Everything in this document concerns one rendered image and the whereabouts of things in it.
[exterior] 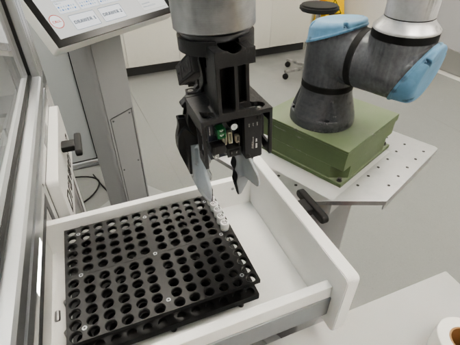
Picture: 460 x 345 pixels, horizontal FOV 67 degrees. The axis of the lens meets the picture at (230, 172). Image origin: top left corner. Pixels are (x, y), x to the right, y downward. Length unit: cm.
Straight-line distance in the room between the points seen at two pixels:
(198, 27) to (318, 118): 54
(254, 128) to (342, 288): 22
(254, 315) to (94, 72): 110
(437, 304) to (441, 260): 121
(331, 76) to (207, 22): 51
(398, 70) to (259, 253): 40
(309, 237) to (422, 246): 145
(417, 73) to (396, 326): 42
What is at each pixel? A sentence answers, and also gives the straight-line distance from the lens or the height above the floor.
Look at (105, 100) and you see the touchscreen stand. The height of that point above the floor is 70.
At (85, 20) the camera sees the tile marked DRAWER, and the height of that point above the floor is 100.
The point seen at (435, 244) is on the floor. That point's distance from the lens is 195.
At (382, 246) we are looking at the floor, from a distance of 183.
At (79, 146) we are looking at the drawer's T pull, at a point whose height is 91.
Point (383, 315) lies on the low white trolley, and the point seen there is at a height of 76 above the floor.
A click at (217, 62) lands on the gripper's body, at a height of 116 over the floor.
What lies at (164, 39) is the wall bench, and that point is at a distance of 350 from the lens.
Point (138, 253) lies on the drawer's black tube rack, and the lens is 49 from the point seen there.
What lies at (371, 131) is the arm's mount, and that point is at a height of 86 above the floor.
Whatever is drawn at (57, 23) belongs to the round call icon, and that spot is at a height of 101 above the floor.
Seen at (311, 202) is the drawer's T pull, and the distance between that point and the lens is 54.
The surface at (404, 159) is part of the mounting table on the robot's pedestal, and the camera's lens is 99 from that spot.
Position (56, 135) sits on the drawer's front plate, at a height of 93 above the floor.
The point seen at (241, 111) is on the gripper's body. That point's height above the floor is 111.
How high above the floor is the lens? 126
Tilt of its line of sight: 37 degrees down
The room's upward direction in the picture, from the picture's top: straight up
